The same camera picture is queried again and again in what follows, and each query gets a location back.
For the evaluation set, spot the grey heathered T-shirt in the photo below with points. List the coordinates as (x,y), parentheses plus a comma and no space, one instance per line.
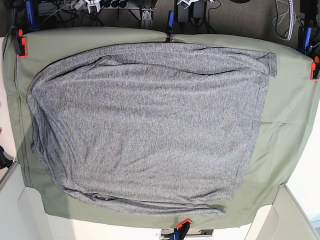
(159,129)

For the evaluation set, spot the orange black clamp top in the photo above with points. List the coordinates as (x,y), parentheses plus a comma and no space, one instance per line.
(169,27)

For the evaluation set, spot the orange black clamp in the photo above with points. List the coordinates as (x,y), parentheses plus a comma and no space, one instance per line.
(181,230)
(315,69)
(169,27)
(19,42)

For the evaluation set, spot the black power adapter left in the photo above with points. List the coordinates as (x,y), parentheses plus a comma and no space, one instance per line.
(182,11)

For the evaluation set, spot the black power adapter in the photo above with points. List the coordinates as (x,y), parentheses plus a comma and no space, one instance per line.
(182,11)
(198,9)

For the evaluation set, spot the orange black clamp bottom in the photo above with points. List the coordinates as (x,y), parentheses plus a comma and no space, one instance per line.
(181,230)

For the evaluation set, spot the black power adapter right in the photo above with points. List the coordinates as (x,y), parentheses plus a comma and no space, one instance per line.
(198,9)

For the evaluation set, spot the white power strip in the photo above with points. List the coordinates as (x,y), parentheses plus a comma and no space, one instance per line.
(95,6)

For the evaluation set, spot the green table cloth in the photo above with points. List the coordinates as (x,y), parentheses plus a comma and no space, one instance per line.
(287,122)

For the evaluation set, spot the black object left edge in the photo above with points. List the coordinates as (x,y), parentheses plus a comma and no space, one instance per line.
(4,161)

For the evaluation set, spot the orange black clamp left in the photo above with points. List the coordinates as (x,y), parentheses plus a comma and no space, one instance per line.
(19,42)

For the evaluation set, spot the orange black clamp right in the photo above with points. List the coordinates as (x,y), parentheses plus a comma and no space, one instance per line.
(315,69)

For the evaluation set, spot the metal table bracket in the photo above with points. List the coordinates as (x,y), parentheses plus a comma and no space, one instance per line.
(146,21)

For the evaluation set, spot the blue clamp handle right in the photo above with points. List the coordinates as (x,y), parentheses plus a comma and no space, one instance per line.
(304,36)

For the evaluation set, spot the blue clamp handle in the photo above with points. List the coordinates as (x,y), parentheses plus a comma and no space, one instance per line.
(304,36)
(33,26)

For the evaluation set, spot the blue clamp handle left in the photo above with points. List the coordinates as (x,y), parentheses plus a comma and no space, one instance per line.
(33,26)

